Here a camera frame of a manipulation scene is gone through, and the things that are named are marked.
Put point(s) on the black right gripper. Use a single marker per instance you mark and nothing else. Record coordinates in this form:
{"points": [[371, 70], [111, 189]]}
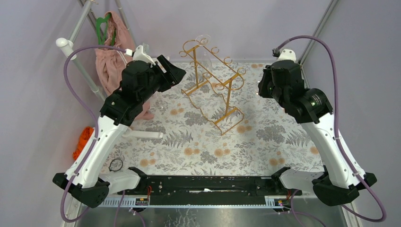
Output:
{"points": [[266, 74]]}

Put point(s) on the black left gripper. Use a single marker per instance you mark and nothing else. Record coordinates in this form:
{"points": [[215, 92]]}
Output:
{"points": [[167, 73]]}

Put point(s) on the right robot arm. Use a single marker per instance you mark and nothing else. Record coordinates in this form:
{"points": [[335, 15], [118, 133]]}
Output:
{"points": [[342, 177]]}

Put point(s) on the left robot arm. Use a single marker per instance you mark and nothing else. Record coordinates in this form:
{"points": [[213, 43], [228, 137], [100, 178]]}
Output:
{"points": [[140, 80]]}

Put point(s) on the floral tablecloth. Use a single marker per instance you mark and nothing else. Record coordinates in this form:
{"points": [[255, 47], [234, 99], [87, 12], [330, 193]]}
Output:
{"points": [[265, 141]]}

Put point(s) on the pink shorts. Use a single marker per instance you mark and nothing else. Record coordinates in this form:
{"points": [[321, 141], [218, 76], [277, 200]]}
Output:
{"points": [[110, 62]]}

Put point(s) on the green clothes hanger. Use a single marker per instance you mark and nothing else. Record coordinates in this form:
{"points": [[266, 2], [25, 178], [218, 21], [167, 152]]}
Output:
{"points": [[102, 24]]}

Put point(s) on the orange cloth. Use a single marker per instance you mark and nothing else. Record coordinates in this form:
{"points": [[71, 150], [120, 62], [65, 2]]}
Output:
{"points": [[82, 141]]}

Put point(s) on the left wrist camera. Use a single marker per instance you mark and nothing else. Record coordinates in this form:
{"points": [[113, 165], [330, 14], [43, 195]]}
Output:
{"points": [[139, 54]]}

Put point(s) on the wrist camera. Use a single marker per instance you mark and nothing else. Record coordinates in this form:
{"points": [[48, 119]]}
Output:
{"points": [[139, 54], [283, 54]]}

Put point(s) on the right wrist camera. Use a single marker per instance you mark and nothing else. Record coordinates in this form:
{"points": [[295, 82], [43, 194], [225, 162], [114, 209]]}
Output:
{"points": [[283, 54]]}

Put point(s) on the gold wire wine glass rack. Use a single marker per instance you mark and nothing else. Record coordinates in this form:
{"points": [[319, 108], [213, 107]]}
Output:
{"points": [[222, 89]]}

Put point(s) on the silver clothes rail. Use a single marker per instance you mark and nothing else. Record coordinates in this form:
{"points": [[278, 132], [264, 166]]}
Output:
{"points": [[68, 45]]}

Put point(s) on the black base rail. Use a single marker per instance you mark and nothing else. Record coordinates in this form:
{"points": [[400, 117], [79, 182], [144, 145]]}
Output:
{"points": [[178, 190]]}

